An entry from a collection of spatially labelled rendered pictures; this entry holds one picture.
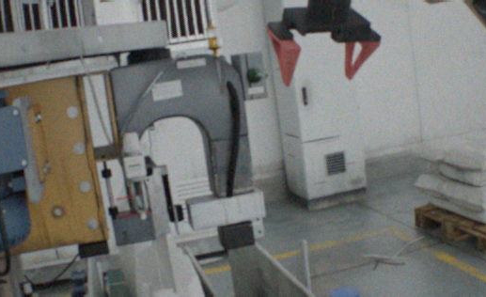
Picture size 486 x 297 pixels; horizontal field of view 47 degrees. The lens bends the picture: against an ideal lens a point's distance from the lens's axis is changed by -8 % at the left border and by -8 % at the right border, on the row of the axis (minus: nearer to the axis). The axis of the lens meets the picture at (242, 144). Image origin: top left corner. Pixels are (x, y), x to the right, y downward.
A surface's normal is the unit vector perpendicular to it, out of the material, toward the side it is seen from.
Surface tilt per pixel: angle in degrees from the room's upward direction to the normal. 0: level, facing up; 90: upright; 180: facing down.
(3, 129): 90
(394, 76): 90
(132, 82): 90
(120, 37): 90
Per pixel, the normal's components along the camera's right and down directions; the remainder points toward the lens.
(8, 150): 0.63, 0.03
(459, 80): 0.25, 0.11
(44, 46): 0.79, -0.02
